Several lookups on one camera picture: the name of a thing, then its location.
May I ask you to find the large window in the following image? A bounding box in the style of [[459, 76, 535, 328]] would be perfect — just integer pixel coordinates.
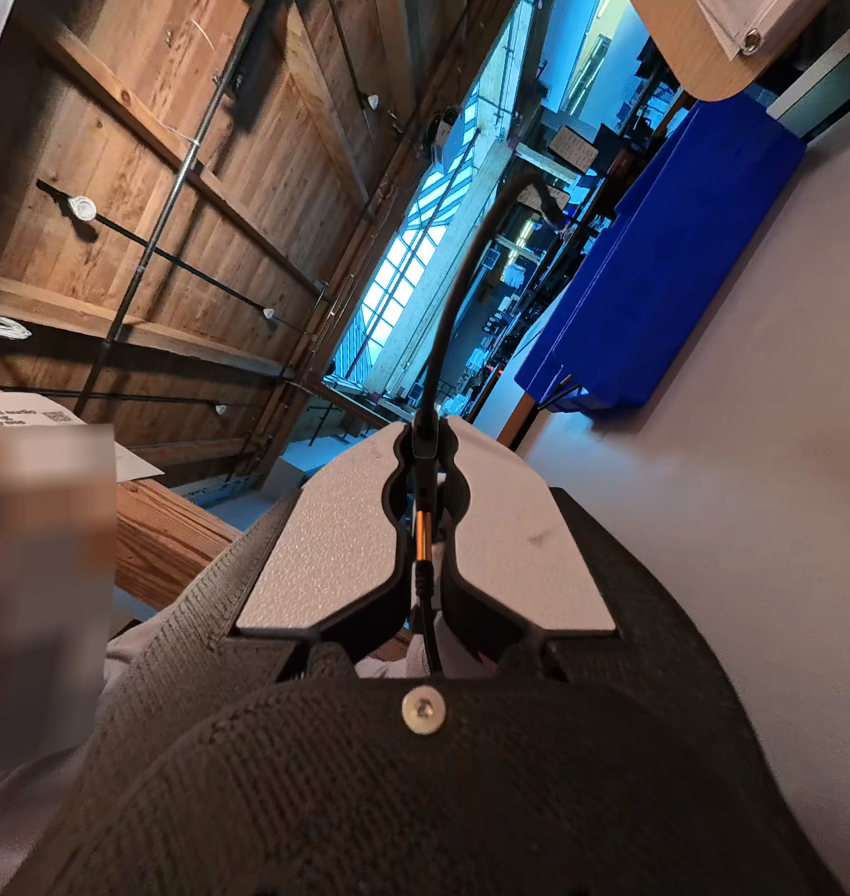
[[323, 80, 517, 403]]

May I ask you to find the metal ceiling pipe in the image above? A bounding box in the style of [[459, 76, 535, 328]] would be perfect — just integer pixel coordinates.
[[71, 0, 268, 417]]

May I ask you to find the person in beige hoodie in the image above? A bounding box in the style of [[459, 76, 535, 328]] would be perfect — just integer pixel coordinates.
[[0, 609, 195, 896]]

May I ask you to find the white printed paper sheet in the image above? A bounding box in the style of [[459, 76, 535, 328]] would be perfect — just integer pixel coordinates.
[[0, 392, 165, 484]]

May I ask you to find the hanging grey panel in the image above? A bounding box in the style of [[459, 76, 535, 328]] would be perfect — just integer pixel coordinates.
[[547, 125, 602, 173]]

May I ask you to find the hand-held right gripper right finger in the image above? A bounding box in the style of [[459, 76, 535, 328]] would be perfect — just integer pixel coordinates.
[[435, 415, 619, 665]]

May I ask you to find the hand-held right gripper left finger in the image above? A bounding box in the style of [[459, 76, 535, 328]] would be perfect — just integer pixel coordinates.
[[234, 420, 417, 664]]

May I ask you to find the black usb-c cable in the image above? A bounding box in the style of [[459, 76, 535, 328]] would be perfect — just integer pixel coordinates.
[[407, 171, 573, 676]]

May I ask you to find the wooden post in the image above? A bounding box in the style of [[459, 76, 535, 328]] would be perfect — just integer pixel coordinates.
[[115, 478, 244, 611]]

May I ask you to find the black light track rod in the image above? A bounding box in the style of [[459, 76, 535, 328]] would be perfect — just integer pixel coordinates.
[[36, 178, 307, 333]]

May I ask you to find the blue plastic bin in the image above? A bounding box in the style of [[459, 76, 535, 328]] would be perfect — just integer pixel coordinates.
[[514, 98, 807, 421]]

